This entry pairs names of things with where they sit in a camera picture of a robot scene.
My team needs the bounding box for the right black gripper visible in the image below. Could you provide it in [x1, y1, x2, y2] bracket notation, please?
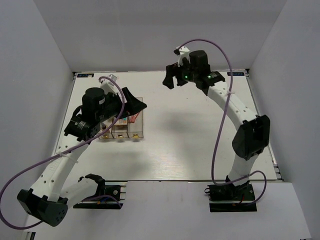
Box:
[162, 58, 197, 91]

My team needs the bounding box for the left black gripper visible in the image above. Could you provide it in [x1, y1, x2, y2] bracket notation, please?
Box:
[96, 87, 147, 123]

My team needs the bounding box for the coral short makeup brush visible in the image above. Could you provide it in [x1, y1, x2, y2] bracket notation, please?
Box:
[128, 115, 136, 123]

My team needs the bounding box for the colourful eyeshadow palette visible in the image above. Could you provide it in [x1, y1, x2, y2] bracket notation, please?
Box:
[116, 117, 128, 126]

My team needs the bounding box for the round foundation bottle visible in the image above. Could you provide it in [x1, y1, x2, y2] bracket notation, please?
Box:
[100, 122, 107, 131]

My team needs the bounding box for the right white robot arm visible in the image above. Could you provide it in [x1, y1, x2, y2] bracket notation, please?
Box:
[162, 47, 270, 200]

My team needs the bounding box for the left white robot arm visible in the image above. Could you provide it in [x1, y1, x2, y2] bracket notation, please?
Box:
[17, 87, 147, 227]

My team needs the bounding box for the clear right organizer bin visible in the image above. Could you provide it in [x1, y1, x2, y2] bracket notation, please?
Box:
[127, 111, 144, 139]

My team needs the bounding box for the clear organizer bin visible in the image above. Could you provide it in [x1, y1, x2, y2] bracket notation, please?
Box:
[111, 120, 129, 139]
[98, 120, 114, 140]
[127, 111, 144, 139]

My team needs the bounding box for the clear middle organizer bin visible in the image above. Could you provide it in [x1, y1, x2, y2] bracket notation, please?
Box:
[111, 120, 129, 139]

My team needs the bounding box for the clear left organizer bin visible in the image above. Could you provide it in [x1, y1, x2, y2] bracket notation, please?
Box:
[98, 120, 114, 140]

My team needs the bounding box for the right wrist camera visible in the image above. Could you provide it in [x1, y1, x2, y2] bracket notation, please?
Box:
[173, 46, 190, 67]

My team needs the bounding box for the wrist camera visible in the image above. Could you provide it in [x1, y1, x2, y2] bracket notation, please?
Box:
[173, 46, 190, 67]
[98, 74, 118, 94]

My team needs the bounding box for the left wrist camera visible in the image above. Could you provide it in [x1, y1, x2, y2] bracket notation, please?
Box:
[98, 74, 118, 94]

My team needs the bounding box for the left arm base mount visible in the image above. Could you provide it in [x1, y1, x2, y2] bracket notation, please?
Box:
[73, 181, 127, 210]

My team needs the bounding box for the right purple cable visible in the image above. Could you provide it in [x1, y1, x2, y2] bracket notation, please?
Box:
[180, 38, 267, 204]

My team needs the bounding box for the purple cable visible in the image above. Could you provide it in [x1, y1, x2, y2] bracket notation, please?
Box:
[180, 38, 267, 204]
[0, 76, 126, 229]

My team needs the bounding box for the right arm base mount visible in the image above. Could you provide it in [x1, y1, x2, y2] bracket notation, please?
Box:
[204, 184, 257, 213]

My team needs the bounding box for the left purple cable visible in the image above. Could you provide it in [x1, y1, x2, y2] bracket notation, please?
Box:
[0, 76, 126, 229]

